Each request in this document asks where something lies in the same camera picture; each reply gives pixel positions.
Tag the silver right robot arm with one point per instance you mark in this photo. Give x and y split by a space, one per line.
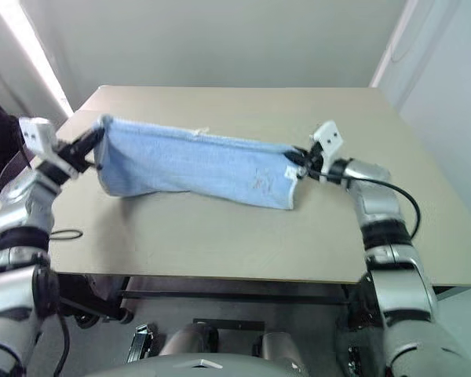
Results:
377 204

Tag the light blue towel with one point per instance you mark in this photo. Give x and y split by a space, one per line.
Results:
180 165

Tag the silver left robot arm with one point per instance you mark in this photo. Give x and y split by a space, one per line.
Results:
20 204

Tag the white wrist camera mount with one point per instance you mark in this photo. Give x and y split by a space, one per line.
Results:
329 135
37 135

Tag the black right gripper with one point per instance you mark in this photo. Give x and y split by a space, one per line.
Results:
316 160

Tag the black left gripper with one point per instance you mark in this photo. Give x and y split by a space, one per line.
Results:
70 154

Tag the black flat floor plate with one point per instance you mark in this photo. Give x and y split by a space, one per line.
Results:
235 325

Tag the black metal table frame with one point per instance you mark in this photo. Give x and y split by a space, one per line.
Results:
220 297

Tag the grey robot torso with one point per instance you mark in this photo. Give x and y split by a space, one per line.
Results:
196 363

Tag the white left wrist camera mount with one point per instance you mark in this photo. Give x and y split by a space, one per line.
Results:
37 135

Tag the silver rounded robot leg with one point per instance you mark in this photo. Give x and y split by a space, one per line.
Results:
278 347
188 339

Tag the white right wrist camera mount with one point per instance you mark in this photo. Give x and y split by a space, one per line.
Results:
329 135

